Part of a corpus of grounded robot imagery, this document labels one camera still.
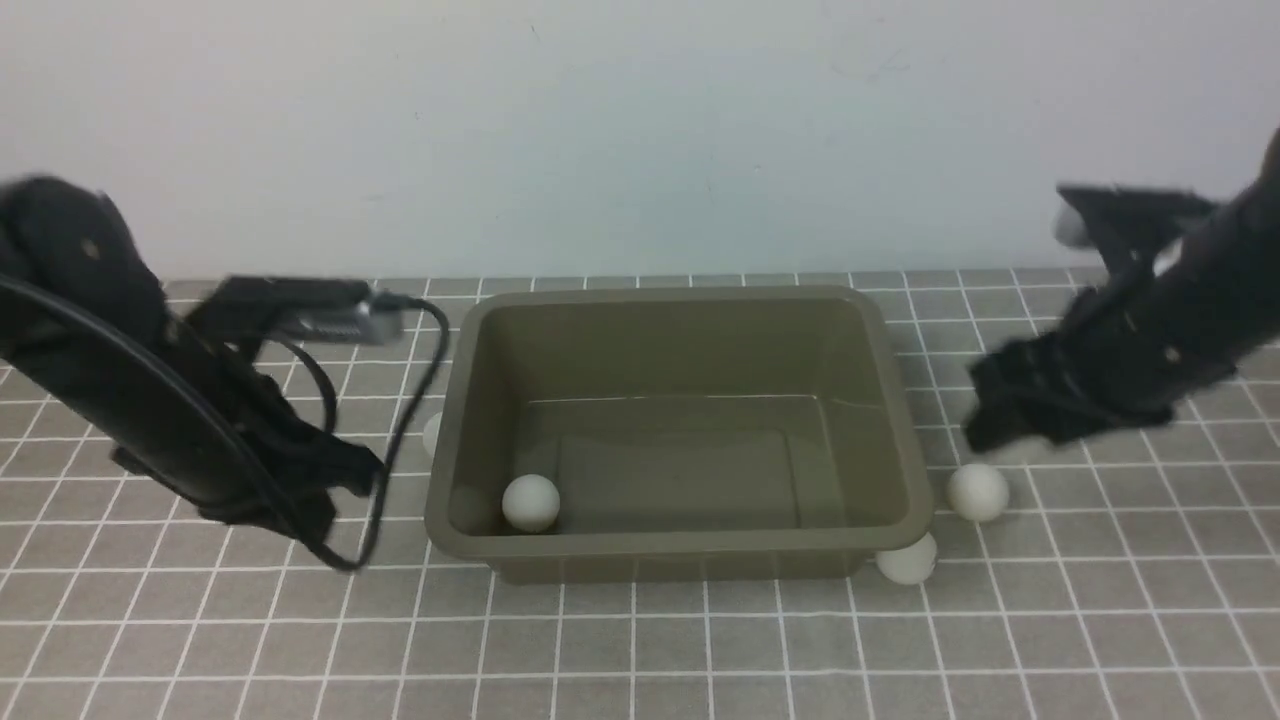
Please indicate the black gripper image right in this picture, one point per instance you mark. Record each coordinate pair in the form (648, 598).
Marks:
(1074, 383)

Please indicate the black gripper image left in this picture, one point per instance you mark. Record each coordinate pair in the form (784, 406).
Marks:
(295, 467)

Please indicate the white ball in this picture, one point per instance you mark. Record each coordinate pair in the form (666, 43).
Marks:
(430, 434)
(978, 492)
(531, 503)
(910, 565)

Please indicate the grey checked tablecloth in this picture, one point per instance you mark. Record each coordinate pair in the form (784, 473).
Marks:
(1132, 578)

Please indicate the olive green plastic bin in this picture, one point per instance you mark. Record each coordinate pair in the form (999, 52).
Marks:
(746, 433)

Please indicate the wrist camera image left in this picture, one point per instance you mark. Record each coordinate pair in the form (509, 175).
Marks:
(300, 310)

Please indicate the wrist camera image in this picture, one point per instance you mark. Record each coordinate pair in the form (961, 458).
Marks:
(300, 310)
(1126, 224)

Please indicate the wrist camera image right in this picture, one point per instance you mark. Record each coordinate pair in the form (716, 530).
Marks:
(1126, 224)

